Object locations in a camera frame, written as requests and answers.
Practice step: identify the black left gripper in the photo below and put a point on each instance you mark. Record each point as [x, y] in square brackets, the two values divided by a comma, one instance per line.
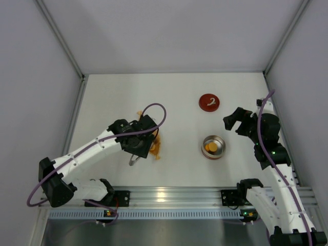
[138, 152]

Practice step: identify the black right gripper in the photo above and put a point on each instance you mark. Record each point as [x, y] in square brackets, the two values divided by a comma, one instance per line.
[242, 120]

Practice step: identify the tan round sandwich cookie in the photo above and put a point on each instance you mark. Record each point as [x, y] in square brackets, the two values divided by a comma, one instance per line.
[212, 147]

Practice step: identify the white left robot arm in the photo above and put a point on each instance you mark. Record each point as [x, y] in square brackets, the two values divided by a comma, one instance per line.
[60, 178]

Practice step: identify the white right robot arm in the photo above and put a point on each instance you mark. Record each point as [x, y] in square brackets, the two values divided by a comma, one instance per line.
[284, 216]

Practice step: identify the round steel lunch box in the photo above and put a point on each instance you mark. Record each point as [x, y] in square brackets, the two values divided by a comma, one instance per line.
[221, 147]

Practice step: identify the woven fish-shaped basket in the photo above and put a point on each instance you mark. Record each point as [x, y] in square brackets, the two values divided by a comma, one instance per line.
[157, 143]

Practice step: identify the red round lid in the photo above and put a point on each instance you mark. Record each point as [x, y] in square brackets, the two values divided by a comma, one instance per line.
[209, 102]

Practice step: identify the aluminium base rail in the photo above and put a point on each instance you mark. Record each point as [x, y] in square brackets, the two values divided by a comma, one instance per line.
[185, 197]

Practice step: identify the grey aluminium frame post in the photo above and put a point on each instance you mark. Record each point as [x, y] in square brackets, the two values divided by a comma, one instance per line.
[44, 11]

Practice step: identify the slotted grey cable duct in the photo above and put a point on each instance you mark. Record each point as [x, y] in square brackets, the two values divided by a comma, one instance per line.
[129, 214]

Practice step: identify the right aluminium frame post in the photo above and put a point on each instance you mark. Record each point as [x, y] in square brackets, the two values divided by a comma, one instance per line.
[296, 17]

